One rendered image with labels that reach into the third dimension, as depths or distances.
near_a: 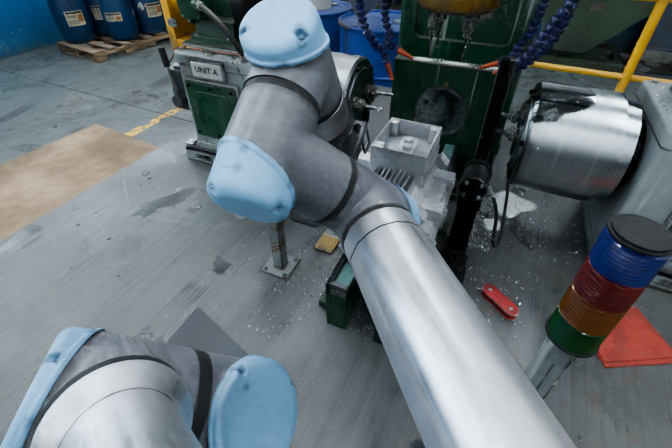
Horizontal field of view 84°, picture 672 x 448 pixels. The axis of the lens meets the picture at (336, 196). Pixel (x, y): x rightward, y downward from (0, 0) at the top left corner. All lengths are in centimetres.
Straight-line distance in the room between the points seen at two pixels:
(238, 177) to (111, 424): 18
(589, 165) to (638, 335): 35
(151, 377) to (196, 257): 63
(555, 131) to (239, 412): 76
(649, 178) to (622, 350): 33
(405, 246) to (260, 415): 25
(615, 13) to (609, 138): 423
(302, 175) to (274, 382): 25
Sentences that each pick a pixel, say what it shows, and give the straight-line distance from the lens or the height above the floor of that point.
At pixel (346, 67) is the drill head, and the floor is 115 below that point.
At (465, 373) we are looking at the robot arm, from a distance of 25.
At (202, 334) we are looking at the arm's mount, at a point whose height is 93.
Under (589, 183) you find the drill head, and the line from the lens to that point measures 95.
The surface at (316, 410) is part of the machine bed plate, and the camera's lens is 73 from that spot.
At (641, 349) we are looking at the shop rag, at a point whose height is 81.
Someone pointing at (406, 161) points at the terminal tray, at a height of 113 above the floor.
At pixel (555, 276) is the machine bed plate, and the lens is 102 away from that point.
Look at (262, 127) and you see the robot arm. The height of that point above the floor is 134.
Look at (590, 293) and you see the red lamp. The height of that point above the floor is 114.
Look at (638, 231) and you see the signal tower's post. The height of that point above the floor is 122.
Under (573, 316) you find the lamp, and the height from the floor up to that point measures 109.
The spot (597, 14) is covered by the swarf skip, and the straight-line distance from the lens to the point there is 510.
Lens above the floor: 148
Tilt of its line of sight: 38 degrees down
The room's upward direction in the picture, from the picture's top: straight up
